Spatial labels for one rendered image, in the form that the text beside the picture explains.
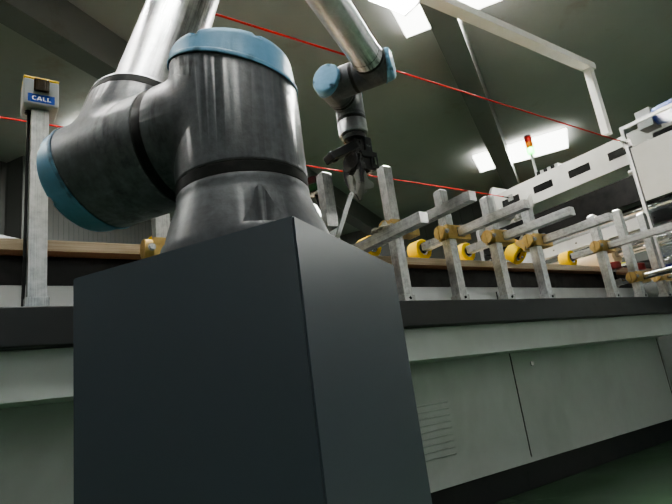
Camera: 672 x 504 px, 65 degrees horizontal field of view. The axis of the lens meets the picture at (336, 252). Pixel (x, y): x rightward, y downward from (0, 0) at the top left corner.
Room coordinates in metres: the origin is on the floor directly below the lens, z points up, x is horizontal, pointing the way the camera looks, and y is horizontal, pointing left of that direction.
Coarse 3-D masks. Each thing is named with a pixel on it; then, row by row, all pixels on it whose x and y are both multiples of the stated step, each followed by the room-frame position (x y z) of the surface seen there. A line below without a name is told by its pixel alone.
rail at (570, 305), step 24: (0, 312) 0.97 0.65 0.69; (24, 312) 0.99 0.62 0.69; (48, 312) 1.02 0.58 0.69; (72, 312) 1.04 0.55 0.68; (408, 312) 1.58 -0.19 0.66; (432, 312) 1.64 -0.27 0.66; (456, 312) 1.70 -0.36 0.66; (480, 312) 1.77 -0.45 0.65; (504, 312) 1.84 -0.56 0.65; (528, 312) 1.92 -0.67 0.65; (552, 312) 2.01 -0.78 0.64; (576, 312) 2.10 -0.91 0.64; (600, 312) 2.21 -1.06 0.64; (624, 312) 2.32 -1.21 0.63; (648, 312) 2.45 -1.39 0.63; (0, 336) 0.97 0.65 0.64; (24, 336) 0.99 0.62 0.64; (48, 336) 1.02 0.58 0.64; (72, 336) 1.04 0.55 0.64
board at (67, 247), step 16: (0, 240) 1.13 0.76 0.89; (16, 240) 1.14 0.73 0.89; (48, 240) 1.18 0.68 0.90; (48, 256) 1.22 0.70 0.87; (64, 256) 1.24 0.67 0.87; (80, 256) 1.26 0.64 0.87; (96, 256) 1.27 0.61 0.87; (112, 256) 1.29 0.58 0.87; (128, 256) 1.31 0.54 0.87; (384, 256) 1.80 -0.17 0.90; (560, 272) 2.49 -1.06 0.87; (576, 272) 2.56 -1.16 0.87; (592, 272) 2.63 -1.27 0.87; (624, 272) 2.77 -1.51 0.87
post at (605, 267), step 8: (592, 216) 2.35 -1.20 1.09; (592, 232) 2.36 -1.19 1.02; (600, 232) 2.35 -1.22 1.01; (592, 240) 2.37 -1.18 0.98; (600, 256) 2.36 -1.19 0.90; (600, 264) 2.36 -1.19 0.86; (608, 264) 2.35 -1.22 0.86; (608, 272) 2.34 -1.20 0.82; (608, 280) 2.35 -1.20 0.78; (608, 288) 2.36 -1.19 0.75; (616, 288) 2.36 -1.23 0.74
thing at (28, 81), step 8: (24, 80) 0.99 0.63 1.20; (32, 80) 1.00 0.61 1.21; (48, 80) 1.02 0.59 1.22; (24, 88) 0.99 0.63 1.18; (32, 88) 1.00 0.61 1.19; (56, 88) 1.03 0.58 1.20; (24, 96) 0.99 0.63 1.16; (56, 96) 1.03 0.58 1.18; (24, 104) 1.00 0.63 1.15; (32, 104) 1.00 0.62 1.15; (40, 104) 1.01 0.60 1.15; (48, 104) 1.02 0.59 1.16; (56, 104) 1.03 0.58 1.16; (24, 112) 1.03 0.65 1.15; (56, 112) 1.05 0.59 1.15
